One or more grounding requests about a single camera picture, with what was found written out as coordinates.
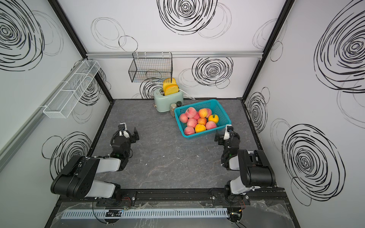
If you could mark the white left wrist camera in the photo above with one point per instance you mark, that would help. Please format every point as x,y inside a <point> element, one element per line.
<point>121,129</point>

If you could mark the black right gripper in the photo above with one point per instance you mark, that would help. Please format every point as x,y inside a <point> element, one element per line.
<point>221,137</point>

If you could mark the white slotted cable duct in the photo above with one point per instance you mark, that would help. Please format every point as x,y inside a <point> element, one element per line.
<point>104,214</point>

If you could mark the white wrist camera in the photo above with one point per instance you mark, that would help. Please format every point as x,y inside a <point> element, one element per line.
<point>121,129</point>
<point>228,130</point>

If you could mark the yellow toast slice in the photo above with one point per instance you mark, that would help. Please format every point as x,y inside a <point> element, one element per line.
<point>171,89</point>
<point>168,82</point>

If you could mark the orange wrinkled peach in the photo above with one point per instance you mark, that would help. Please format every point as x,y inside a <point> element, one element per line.
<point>203,113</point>
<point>202,121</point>

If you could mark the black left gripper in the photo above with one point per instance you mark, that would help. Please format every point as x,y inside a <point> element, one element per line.
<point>131,137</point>

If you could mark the teal plastic basket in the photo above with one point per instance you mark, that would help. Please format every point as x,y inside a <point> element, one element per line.
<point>216,108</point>

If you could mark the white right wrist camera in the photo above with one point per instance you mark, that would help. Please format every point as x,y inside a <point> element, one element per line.
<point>228,130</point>

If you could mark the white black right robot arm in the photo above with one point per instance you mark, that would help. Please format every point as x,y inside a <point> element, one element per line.
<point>255,171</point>

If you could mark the yellow peach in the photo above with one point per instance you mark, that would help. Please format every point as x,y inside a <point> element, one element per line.
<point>213,118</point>
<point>200,128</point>

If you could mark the black corner frame post left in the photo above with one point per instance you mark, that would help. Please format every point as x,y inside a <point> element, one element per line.
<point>57,8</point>

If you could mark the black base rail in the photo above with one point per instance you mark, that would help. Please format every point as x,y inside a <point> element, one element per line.
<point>208,197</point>

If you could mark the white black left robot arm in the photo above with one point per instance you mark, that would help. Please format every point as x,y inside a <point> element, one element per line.
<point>77,178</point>

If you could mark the black corner frame post right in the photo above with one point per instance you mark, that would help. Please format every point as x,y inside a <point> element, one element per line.
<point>270,43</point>

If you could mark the grey horizontal wall rail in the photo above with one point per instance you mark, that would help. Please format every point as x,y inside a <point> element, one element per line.
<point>174,54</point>

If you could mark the yellow toast slice right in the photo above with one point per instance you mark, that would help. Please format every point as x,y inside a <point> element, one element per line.
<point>171,89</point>

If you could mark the white wire wall shelf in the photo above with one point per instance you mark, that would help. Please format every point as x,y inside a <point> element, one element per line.
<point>80,88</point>

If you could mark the glass spice jar silver lid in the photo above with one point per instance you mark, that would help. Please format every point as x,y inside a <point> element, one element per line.
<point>173,106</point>

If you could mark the yellow toast slice left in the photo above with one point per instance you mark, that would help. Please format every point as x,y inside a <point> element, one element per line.
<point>168,82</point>

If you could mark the mint green toaster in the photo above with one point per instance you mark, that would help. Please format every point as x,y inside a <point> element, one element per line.
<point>163,103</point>

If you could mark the black corner frame post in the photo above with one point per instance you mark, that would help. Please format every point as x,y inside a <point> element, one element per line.
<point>270,43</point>
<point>57,8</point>

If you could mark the pink peach front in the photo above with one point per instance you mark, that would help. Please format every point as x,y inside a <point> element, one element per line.
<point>192,122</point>

